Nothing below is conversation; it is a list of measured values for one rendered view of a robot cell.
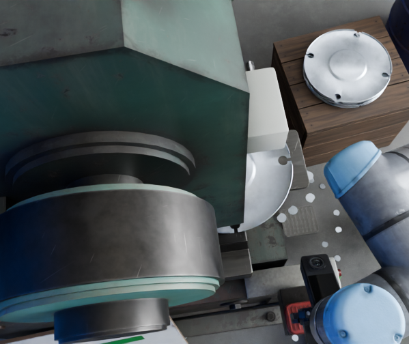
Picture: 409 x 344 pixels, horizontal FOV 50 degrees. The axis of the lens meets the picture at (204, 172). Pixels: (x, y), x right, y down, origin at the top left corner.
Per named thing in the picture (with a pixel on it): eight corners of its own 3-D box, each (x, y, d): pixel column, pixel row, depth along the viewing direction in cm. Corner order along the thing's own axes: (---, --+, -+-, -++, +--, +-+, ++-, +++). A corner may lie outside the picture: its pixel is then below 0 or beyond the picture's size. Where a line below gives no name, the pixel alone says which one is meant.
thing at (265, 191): (168, 242, 93) (167, 241, 92) (156, 121, 103) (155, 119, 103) (304, 222, 92) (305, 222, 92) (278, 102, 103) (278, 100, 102)
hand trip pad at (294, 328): (311, 302, 96) (317, 299, 89) (317, 331, 94) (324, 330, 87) (279, 306, 96) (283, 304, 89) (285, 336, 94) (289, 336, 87)
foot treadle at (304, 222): (311, 208, 162) (313, 204, 157) (317, 235, 158) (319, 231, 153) (151, 232, 163) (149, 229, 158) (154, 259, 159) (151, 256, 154)
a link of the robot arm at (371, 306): (431, 336, 44) (358, 376, 43) (395, 336, 55) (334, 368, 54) (386, 265, 47) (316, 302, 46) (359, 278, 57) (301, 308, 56)
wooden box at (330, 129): (355, 69, 193) (379, 14, 160) (389, 145, 179) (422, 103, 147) (267, 91, 192) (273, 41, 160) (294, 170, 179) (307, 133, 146)
